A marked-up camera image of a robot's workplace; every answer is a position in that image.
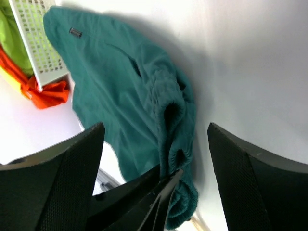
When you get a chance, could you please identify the orange shorts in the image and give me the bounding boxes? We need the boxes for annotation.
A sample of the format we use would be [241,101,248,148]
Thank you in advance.
[0,49,70,109]

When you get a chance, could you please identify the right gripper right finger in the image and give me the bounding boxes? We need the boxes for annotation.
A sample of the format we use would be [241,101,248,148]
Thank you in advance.
[207,123,308,231]

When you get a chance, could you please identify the white plastic basket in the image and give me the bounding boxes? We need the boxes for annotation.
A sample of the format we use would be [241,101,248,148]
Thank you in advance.
[9,0,69,91]

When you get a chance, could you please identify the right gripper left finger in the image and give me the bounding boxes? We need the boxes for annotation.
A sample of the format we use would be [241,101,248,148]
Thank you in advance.
[0,123,105,231]

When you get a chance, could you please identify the lime green shorts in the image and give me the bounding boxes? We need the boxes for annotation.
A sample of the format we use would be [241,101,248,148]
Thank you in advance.
[0,0,34,77]

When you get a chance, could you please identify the teal green shorts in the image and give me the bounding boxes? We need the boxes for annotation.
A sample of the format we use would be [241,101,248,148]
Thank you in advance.
[43,6,198,230]

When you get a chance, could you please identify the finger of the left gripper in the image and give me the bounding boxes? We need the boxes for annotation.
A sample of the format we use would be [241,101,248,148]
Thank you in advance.
[134,168,183,231]
[85,165,160,231]

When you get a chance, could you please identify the yellow shorts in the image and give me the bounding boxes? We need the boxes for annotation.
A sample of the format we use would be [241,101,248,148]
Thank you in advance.
[0,67,22,93]

